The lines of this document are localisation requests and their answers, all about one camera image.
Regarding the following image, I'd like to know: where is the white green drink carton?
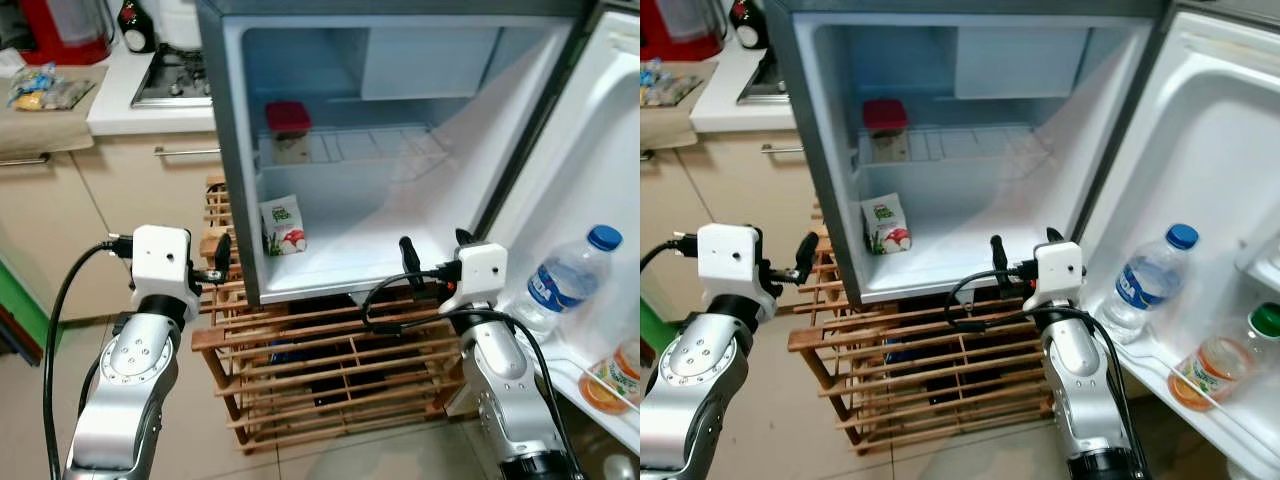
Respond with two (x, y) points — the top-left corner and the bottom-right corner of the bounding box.
(861, 192), (913, 256)
(259, 194), (309, 257)

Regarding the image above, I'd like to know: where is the orange juice bottle green cap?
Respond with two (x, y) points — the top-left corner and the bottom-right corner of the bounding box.
(577, 338), (641, 417)
(1167, 302), (1280, 413)

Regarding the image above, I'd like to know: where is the wooden slat rack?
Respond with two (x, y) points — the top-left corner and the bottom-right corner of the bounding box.
(788, 200), (1056, 453)
(190, 178), (476, 456)

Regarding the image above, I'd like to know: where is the white fridge door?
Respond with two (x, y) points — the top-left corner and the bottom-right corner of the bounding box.
(1075, 5), (1280, 480)
(478, 8), (641, 456)

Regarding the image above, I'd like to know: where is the dark green liqueur bottle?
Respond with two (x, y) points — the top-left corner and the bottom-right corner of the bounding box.
(730, 0), (769, 51)
(118, 0), (157, 55)

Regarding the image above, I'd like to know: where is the red coffee machine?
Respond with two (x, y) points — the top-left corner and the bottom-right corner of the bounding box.
(18, 0), (117, 67)
(640, 0), (728, 63)

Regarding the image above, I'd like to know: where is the clear bag of sweets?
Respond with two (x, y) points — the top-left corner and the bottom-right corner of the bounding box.
(640, 58), (703, 107)
(8, 63), (96, 111)

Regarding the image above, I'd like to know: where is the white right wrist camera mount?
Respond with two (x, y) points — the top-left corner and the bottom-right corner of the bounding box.
(1022, 240), (1086, 311)
(440, 242), (509, 313)

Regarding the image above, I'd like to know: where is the grey mini fridge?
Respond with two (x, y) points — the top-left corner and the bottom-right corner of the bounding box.
(768, 0), (1176, 304)
(197, 0), (601, 306)

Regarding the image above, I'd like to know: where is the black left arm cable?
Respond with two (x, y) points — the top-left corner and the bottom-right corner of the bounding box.
(640, 235), (701, 271)
(42, 238), (136, 480)

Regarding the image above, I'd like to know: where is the clear water bottle blue cap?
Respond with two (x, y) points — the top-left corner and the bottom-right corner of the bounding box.
(1097, 222), (1200, 346)
(508, 224), (624, 338)

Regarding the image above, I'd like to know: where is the beige kitchen base cabinet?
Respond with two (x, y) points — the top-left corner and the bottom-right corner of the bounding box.
(640, 40), (821, 301)
(0, 45), (226, 321)

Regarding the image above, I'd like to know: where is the clear container red lid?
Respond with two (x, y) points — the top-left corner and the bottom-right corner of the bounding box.
(264, 100), (314, 166)
(862, 97), (911, 164)

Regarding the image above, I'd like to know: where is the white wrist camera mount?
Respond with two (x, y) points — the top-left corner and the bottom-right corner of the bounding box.
(440, 242), (509, 313)
(697, 223), (776, 321)
(1022, 240), (1086, 311)
(130, 224), (203, 319)

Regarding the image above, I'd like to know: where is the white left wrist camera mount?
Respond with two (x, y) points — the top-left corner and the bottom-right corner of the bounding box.
(697, 223), (776, 321)
(130, 224), (203, 319)

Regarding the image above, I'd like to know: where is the white wire fridge shelf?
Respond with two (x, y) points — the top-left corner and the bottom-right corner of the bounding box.
(257, 123), (453, 171)
(857, 122), (1053, 169)

